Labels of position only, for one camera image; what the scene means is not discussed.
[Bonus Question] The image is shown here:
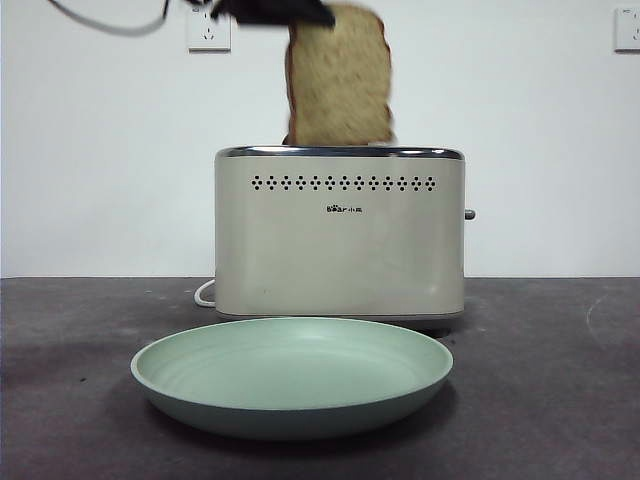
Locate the white toaster power cord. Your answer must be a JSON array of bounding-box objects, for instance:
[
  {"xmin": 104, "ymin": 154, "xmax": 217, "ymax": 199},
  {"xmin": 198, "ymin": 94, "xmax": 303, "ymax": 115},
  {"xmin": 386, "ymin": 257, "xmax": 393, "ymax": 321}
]
[{"xmin": 193, "ymin": 279, "xmax": 217, "ymax": 309}]

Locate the white wall socket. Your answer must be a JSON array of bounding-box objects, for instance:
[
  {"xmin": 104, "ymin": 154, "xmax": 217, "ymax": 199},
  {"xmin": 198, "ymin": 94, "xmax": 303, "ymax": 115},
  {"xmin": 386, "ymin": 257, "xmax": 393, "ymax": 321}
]
[
  {"xmin": 187, "ymin": 8, "xmax": 232, "ymax": 54},
  {"xmin": 613, "ymin": 7, "xmax": 640, "ymax": 54}
]

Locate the cream toaster with chrome top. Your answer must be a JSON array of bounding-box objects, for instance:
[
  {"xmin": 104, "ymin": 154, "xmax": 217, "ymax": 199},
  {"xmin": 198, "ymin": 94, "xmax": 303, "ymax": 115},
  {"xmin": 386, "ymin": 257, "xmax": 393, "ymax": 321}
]
[{"xmin": 213, "ymin": 144, "xmax": 467, "ymax": 332}]

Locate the pale green round plate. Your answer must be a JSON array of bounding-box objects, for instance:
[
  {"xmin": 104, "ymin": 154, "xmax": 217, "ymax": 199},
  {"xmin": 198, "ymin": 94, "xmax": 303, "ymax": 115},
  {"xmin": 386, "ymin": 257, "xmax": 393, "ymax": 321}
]
[{"xmin": 130, "ymin": 315, "xmax": 455, "ymax": 442}]

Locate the large toasted bread slice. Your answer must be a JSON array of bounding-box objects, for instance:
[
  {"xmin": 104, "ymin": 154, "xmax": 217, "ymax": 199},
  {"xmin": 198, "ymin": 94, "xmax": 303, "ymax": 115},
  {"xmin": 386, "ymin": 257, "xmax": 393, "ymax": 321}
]
[{"xmin": 282, "ymin": 2, "xmax": 396, "ymax": 147}]

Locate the grey left arm cable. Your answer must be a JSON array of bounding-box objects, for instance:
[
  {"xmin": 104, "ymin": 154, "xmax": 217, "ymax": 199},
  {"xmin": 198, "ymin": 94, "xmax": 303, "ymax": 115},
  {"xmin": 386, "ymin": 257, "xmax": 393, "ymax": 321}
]
[{"xmin": 47, "ymin": 0, "xmax": 171, "ymax": 37}]

